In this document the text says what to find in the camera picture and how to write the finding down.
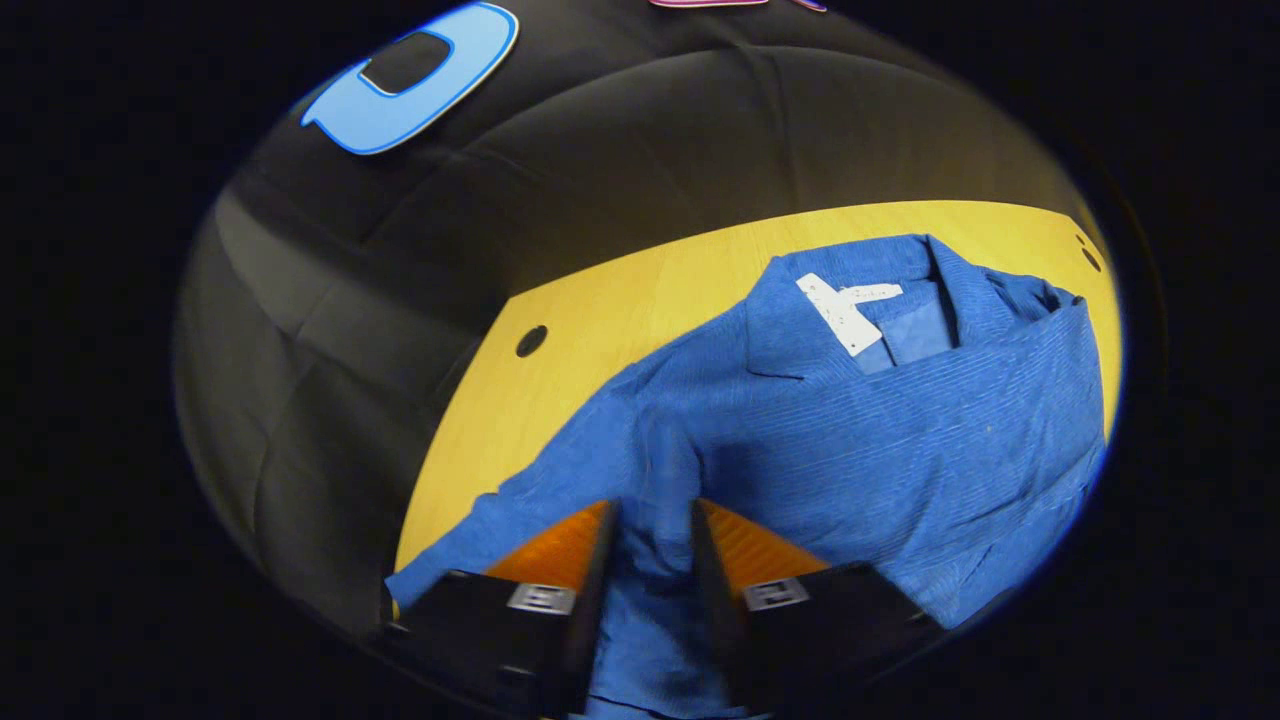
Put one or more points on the black backdrop cloth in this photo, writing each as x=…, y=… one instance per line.
x=650, y=130

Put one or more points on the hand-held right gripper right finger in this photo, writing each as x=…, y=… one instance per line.
x=712, y=600

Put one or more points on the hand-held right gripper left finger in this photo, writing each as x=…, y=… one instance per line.
x=598, y=600

